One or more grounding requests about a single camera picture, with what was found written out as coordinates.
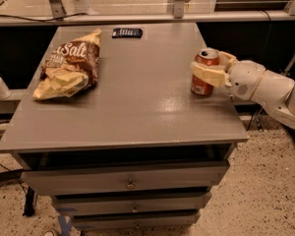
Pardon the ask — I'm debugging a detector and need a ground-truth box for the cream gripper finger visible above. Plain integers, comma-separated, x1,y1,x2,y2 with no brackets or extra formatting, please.
191,62,231,88
218,51,237,71

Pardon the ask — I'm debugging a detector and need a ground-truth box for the top grey drawer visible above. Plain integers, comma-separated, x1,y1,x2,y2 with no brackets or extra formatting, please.
22,160,229,196

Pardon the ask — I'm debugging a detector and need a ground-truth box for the brown salt chip bag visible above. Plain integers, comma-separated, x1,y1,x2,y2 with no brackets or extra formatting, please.
32,29,101,100

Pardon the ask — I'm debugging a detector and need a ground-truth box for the grey metal rail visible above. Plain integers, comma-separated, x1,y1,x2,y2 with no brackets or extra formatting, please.
0,11,295,27

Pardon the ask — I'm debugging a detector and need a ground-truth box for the middle grey drawer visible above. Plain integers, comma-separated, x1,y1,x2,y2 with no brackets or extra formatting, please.
52,191,211,216

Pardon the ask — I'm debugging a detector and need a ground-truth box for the black cable on rail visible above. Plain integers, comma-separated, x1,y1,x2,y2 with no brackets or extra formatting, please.
0,12,89,23

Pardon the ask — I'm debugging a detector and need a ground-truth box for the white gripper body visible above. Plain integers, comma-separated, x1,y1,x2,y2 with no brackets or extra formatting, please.
227,60,266,100

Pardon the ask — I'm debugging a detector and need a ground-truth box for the grey drawer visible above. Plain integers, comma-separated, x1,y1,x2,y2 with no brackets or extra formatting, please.
73,210,200,231
52,191,211,216
22,160,229,196

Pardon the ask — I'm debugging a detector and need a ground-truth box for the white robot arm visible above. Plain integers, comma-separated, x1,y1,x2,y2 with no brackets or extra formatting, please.
191,51,295,129

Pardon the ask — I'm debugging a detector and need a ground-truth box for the black floor cable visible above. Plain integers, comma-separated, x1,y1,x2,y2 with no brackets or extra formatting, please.
0,152,28,195

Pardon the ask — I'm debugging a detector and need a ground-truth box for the bottom grey drawer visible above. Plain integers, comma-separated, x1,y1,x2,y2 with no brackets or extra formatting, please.
73,210,200,231

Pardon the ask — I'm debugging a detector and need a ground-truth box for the red coke can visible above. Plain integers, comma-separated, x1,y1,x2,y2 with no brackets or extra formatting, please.
191,48,219,96

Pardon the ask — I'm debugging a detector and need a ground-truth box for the black rectangular tag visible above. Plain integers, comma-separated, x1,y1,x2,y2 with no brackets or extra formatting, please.
112,28,143,38

